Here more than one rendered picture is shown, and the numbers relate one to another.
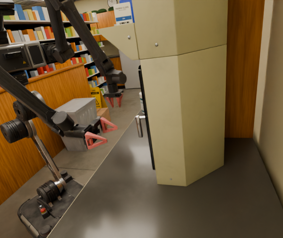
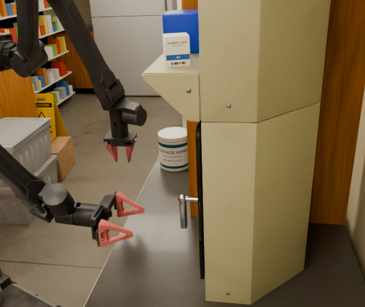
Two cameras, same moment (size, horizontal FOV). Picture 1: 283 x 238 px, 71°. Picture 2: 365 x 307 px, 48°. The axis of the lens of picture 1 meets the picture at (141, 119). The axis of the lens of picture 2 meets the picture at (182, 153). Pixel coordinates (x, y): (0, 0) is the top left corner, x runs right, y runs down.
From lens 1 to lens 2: 0.29 m
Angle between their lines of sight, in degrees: 9
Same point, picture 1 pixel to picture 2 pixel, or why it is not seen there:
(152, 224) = not seen: outside the picture
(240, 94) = (330, 159)
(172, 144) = (236, 243)
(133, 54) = (192, 114)
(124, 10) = (180, 46)
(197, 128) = (273, 220)
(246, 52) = (343, 99)
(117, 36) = (171, 86)
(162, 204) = not seen: outside the picture
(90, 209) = not seen: outside the picture
